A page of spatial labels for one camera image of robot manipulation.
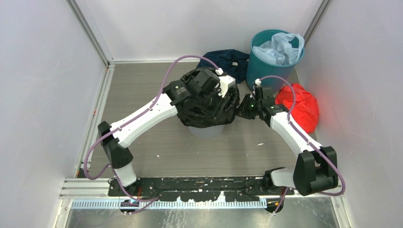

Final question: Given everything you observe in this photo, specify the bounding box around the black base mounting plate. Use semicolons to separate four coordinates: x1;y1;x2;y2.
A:
107;176;285;202

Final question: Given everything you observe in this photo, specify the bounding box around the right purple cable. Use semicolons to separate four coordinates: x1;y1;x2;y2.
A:
251;75;346;215

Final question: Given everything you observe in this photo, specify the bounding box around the dark navy cloth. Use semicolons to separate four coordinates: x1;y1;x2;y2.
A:
203;49;249;84

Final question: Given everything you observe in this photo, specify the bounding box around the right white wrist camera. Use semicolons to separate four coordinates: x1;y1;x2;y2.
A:
254;78;262;88

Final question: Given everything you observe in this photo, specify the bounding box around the teal plastic bucket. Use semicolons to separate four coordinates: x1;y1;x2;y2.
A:
246;29;305;90

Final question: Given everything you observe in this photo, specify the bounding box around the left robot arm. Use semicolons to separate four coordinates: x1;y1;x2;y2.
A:
98;67;240;196

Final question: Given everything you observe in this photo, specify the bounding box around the black trash bag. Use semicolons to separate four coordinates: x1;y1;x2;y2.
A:
163;67;240;128

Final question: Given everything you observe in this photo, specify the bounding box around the red cloth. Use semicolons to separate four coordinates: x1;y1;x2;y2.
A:
275;83;319;134

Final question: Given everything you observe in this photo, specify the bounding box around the light blue plastic bag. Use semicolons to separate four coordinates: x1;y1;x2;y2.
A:
252;32;305;66

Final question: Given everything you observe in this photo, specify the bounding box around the aluminium frame rail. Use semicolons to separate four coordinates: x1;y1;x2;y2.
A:
59;60;115;200

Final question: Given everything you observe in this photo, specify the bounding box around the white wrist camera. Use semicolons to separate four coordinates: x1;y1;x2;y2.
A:
254;78;262;88
215;68;236;98

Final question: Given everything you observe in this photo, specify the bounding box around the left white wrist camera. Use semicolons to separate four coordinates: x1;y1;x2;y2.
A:
215;68;236;98

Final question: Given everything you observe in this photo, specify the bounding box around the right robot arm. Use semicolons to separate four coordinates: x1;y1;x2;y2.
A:
236;86;339;196

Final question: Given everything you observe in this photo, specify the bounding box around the grey translucent trash bin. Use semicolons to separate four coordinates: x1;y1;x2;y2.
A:
188;125;225;139

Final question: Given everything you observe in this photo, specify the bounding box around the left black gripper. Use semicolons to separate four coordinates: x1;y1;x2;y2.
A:
196;87;230;121

